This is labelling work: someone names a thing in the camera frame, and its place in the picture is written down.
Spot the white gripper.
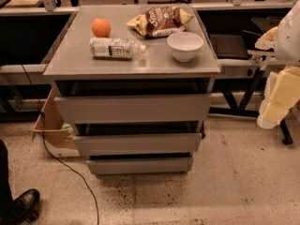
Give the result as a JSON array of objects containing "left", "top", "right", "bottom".
[{"left": 257, "top": 67, "right": 300, "bottom": 129}]

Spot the grey top drawer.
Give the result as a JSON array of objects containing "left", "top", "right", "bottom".
[{"left": 54, "top": 94, "right": 211, "bottom": 124}]

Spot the grey drawer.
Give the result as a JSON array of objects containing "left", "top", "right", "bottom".
[
  {"left": 73, "top": 133, "right": 201, "bottom": 156},
  {"left": 54, "top": 94, "right": 211, "bottom": 124},
  {"left": 86, "top": 157, "right": 193, "bottom": 175}
]

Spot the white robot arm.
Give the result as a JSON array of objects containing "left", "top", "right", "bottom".
[{"left": 255, "top": 1, "right": 300, "bottom": 129}]

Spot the grey drawer cabinet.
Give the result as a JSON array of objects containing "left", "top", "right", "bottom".
[{"left": 44, "top": 5, "right": 220, "bottom": 161}]

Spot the grey middle drawer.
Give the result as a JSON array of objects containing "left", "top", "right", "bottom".
[{"left": 73, "top": 133, "right": 201, "bottom": 156}]

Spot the grey bottom drawer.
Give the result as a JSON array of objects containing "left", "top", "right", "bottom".
[{"left": 86, "top": 157, "right": 193, "bottom": 175}]

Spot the black folding stand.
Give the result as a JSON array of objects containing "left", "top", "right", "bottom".
[{"left": 208, "top": 49, "right": 294, "bottom": 145}]

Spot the white bowl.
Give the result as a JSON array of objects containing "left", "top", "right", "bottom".
[{"left": 167, "top": 32, "right": 204, "bottom": 62}]

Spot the brown chip bag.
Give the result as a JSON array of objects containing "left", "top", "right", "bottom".
[{"left": 127, "top": 6, "right": 194, "bottom": 38}]

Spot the clear plastic water bottle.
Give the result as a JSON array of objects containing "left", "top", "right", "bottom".
[{"left": 89, "top": 37, "right": 146, "bottom": 59}]

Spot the orange fruit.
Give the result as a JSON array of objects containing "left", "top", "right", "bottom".
[{"left": 92, "top": 18, "right": 111, "bottom": 38}]

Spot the cardboard box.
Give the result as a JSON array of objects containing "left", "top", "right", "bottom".
[{"left": 33, "top": 91, "right": 79, "bottom": 158}]

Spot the black leather shoe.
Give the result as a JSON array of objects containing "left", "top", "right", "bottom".
[{"left": 0, "top": 188, "right": 40, "bottom": 225}]

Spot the dark trouser leg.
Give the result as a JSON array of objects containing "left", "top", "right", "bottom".
[{"left": 0, "top": 140, "right": 13, "bottom": 217}]

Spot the black cable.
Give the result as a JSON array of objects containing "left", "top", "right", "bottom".
[{"left": 20, "top": 64, "right": 100, "bottom": 225}]

